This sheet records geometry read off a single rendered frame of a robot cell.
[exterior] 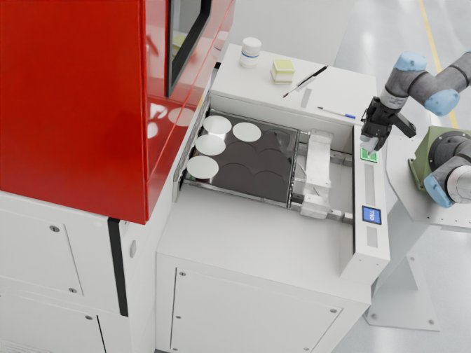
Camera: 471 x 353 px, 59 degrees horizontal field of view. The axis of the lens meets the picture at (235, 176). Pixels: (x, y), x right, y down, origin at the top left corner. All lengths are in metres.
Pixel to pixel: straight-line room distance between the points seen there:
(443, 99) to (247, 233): 0.65
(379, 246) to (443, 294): 1.34
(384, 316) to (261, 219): 1.11
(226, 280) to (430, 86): 0.77
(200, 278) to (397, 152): 0.93
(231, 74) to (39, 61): 1.10
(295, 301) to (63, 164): 0.82
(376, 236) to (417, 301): 1.20
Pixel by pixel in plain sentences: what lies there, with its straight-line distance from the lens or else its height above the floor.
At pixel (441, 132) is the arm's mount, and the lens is 1.66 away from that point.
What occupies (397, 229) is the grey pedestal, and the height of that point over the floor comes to 0.55.
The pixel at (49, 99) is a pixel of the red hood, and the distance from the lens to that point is 0.65.
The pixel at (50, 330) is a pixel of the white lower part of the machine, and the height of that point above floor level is 0.59.
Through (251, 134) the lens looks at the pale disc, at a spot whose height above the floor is 0.90.
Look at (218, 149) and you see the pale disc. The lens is 1.40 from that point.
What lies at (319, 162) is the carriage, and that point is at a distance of 1.48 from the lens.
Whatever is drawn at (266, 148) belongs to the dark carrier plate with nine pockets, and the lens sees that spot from 1.44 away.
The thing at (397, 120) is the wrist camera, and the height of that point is 1.14.
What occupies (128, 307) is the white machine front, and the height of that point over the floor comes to 0.87.
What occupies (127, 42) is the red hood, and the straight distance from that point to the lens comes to 0.54.
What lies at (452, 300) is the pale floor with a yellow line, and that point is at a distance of 2.54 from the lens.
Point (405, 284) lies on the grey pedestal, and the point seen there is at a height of 0.06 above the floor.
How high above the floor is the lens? 1.86
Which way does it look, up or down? 47 degrees down
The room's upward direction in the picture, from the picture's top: 12 degrees clockwise
